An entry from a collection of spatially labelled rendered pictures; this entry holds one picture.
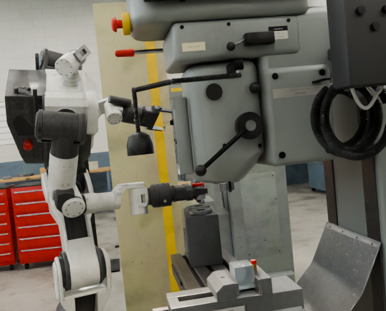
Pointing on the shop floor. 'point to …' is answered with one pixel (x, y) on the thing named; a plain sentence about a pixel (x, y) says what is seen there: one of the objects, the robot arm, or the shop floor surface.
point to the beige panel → (140, 165)
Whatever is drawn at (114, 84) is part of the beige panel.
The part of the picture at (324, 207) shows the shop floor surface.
